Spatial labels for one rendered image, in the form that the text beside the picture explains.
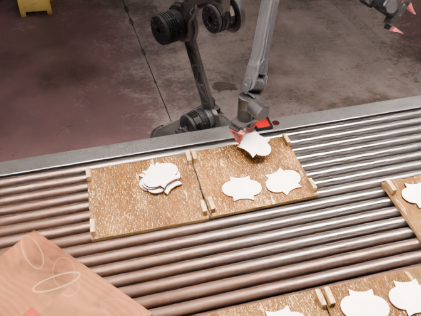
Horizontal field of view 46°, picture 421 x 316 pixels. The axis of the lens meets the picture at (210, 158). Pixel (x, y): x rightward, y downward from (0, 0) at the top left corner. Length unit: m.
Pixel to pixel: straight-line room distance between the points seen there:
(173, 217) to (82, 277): 0.41
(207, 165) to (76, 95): 2.25
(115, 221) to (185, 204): 0.26
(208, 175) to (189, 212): 0.20
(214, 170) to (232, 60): 2.49
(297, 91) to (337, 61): 0.60
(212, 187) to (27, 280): 0.73
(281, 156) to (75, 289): 0.96
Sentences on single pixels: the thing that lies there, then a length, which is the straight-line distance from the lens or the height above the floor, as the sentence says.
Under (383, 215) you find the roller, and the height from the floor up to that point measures 0.91.
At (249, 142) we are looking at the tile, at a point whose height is 1.01.
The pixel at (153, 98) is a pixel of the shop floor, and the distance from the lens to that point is 3.91.
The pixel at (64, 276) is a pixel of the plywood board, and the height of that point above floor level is 1.04.
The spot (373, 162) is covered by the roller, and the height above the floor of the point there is 0.92.
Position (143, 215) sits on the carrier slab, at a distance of 1.79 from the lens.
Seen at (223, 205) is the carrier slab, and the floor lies 0.94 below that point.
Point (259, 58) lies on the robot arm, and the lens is 1.81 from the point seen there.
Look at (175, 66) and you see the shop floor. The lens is 4.27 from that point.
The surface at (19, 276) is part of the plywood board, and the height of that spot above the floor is 1.04.
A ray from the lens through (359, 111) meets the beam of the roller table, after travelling 2.35.
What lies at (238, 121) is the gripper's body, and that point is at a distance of 1.89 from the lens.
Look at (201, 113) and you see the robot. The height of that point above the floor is 0.42.
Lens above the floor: 2.29
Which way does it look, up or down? 43 degrees down
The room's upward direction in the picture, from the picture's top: straight up
